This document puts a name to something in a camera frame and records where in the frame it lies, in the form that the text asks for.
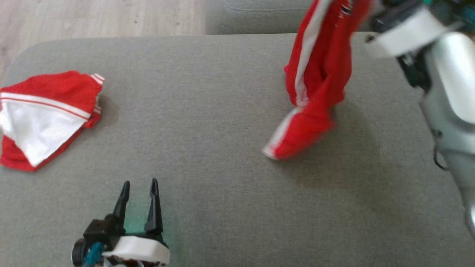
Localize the grey sofa back cushion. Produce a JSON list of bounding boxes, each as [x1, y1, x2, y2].
[[205, 0, 375, 36]]

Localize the red shorts white stripe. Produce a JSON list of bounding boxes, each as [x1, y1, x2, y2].
[[262, 0, 373, 161]]

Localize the red white basketball jersey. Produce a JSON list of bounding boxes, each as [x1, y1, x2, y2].
[[0, 70, 105, 172]]

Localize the grey sofa seat cushion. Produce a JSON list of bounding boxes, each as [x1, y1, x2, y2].
[[0, 33, 475, 267]]

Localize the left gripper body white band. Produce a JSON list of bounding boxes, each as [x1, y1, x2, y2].
[[101, 222, 171, 267]]

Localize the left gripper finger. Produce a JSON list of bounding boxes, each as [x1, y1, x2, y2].
[[144, 178, 164, 234], [112, 181, 131, 224]]

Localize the left black round motor cap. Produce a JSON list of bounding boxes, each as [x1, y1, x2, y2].
[[72, 238, 91, 267]]

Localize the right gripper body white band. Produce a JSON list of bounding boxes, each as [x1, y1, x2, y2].
[[365, 7, 446, 59]]

